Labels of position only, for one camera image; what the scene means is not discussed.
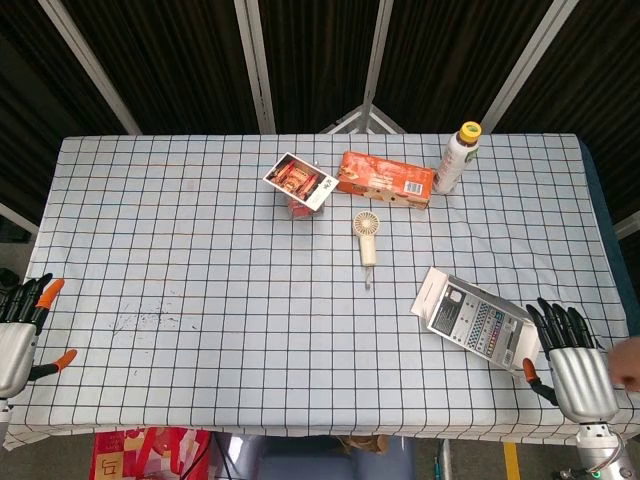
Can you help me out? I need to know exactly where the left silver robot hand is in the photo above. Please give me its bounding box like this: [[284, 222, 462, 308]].
[[0, 273, 79, 400]]

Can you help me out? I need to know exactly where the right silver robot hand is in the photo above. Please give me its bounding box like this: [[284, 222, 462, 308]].
[[522, 297, 619, 427]]

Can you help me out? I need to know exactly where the person's bare hand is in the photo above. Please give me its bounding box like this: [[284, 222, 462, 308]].
[[608, 337, 640, 389]]

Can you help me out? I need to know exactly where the small cream handheld fan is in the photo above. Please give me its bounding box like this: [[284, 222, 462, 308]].
[[353, 210, 382, 292]]

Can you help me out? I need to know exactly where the open grey product carton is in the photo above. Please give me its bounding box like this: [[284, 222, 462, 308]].
[[410, 266, 543, 372]]

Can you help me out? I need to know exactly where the grey metal pole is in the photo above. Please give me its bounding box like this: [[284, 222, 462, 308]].
[[432, 439, 454, 480]]

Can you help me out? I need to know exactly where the red patterned bag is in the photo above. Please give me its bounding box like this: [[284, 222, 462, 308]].
[[92, 426, 214, 480]]

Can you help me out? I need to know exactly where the white black-checked tablecloth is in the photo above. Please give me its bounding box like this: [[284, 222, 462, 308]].
[[2, 132, 634, 449]]

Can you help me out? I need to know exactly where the brown crumpled paper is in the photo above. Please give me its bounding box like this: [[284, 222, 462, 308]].
[[332, 434, 392, 454]]

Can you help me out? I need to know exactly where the white bottle with yellow cap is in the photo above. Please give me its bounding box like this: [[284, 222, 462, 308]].
[[433, 121, 484, 195]]

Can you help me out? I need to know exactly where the blue chair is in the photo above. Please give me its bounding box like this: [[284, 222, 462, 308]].
[[213, 432, 416, 480]]

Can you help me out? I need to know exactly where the orange biscuit box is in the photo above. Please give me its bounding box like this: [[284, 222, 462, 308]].
[[334, 150, 436, 211]]

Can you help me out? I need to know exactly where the clear box of red candies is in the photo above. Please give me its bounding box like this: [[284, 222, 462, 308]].
[[284, 192, 330, 221]]

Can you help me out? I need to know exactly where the printed card with red picture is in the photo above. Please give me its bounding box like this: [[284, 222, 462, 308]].
[[263, 152, 335, 209]]

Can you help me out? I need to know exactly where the white metal partition foot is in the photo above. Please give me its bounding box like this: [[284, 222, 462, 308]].
[[318, 102, 407, 135]]

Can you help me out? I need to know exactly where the white metal partition post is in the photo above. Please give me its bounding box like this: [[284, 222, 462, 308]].
[[613, 211, 640, 242], [233, 0, 277, 134], [481, 0, 568, 132], [360, 0, 397, 107], [38, 0, 143, 136], [0, 201, 40, 236]]

